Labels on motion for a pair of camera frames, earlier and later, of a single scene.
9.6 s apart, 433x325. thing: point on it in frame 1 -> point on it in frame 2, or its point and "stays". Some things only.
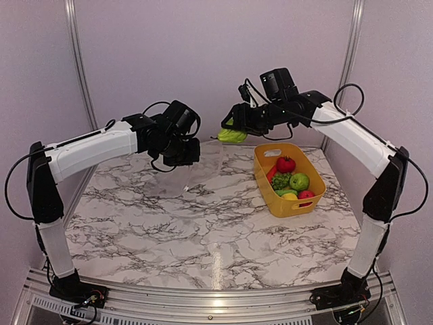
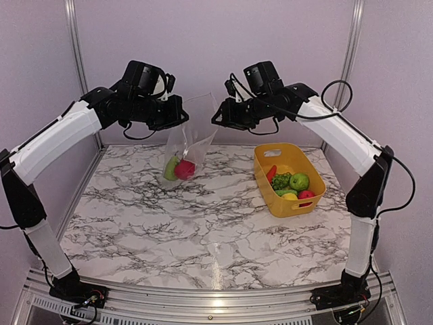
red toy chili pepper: (271, 172) stays
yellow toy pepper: (290, 196) stays
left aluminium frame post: (70, 7) stays
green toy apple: (299, 181) stays
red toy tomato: (285, 164) -> (185, 170)
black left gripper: (193, 156) -> (174, 114)
